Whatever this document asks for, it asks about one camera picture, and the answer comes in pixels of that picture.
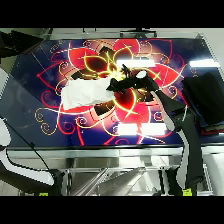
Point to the silver frame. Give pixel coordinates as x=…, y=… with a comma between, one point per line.
x=110, y=166

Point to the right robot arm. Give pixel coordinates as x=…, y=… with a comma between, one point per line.
x=173, y=110

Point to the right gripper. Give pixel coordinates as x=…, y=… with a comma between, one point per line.
x=122, y=84

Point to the white garment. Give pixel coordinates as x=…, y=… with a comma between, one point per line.
x=83, y=93

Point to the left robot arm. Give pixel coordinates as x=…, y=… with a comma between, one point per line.
x=23, y=174

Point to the black garment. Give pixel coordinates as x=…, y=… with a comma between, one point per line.
x=206, y=96

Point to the dark red garment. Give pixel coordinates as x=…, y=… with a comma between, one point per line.
x=213, y=130

